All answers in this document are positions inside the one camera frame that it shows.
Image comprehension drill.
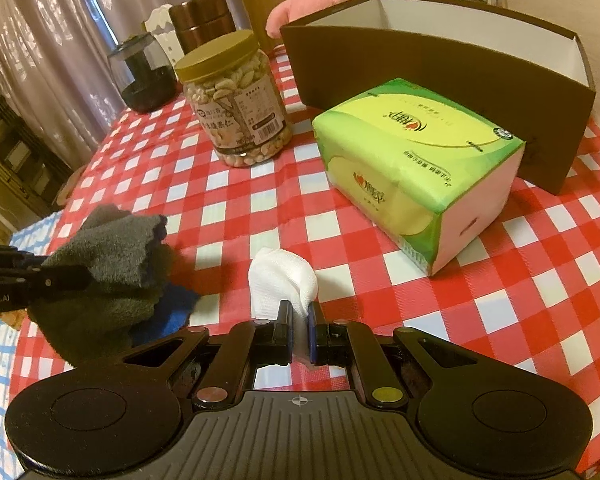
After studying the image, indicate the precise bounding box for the white soft cloth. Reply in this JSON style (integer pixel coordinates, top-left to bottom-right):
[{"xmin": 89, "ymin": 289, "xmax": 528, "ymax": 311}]
[{"xmin": 248, "ymin": 248, "xmax": 318, "ymax": 322}]

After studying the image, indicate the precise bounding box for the grey fluffy towel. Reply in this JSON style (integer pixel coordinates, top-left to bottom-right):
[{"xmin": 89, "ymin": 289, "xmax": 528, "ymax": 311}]
[{"xmin": 28, "ymin": 204, "xmax": 173, "ymax": 367}]

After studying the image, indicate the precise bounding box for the green tissue pack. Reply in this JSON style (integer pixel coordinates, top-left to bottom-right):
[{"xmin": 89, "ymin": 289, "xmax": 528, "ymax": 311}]
[{"xmin": 312, "ymin": 78, "xmax": 524, "ymax": 275}]

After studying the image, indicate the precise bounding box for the red white checkered tablecloth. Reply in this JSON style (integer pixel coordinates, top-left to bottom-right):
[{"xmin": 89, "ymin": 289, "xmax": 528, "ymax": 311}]
[{"xmin": 7, "ymin": 44, "xmax": 600, "ymax": 476}]

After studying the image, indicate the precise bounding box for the dark glass dome container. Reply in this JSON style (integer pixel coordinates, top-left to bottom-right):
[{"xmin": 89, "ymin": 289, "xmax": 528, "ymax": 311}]
[{"xmin": 108, "ymin": 32, "xmax": 178, "ymax": 114}]

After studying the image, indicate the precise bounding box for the cashew jar with gold lid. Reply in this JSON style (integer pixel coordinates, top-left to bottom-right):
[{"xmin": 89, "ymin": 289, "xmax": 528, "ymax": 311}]
[{"xmin": 174, "ymin": 29, "xmax": 291, "ymax": 168}]

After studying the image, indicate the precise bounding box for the sheer white curtain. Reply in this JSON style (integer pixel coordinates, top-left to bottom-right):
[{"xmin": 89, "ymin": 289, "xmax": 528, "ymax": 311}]
[{"xmin": 0, "ymin": 0, "xmax": 249, "ymax": 168}]

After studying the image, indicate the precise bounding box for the white wooden chair back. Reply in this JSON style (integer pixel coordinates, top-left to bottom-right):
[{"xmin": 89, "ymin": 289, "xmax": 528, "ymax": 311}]
[{"xmin": 143, "ymin": 3, "xmax": 184, "ymax": 66}]

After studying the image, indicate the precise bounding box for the brown cylindrical canister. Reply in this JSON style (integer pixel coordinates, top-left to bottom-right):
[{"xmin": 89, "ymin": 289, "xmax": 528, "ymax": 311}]
[{"xmin": 169, "ymin": 0, "xmax": 236, "ymax": 54}]

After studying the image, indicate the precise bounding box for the brown cardboard box white inside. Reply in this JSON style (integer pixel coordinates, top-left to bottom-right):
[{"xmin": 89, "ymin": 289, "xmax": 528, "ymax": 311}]
[{"xmin": 280, "ymin": 0, "xmax": 596, "ymax": 195}]

